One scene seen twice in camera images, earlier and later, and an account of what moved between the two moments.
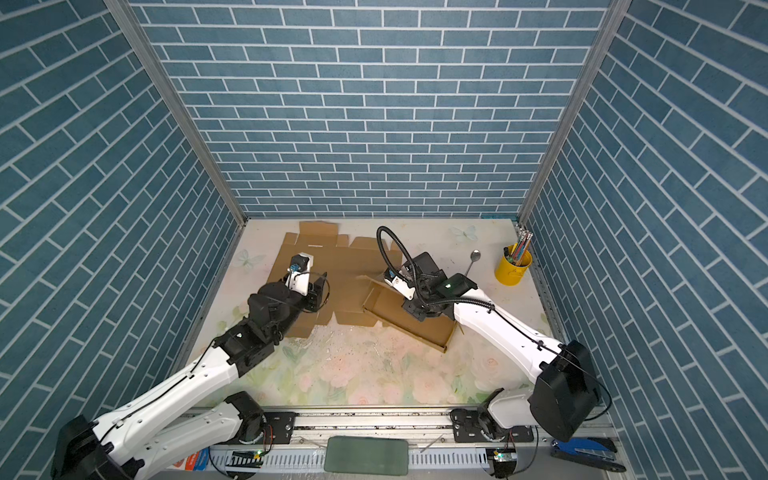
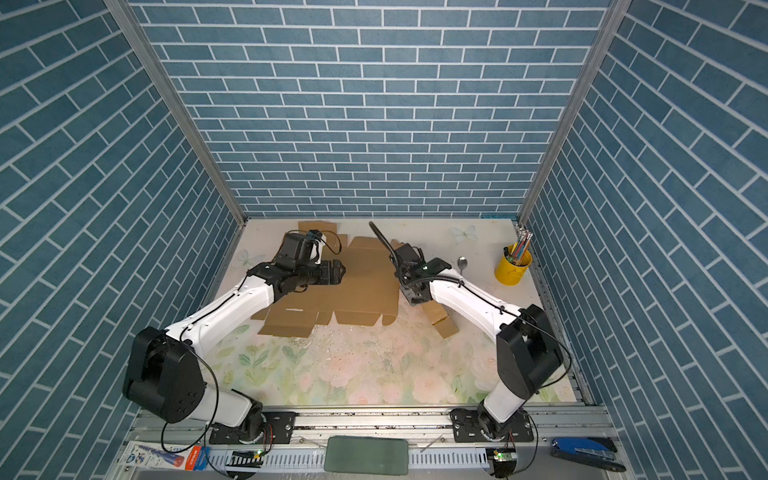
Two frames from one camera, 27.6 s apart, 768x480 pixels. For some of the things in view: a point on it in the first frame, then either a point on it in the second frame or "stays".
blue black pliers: [598, 452] stays
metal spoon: [475, 255] -> [462, 262]
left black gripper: [315, 298] -> [327, 278]
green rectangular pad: [367, 455] stays
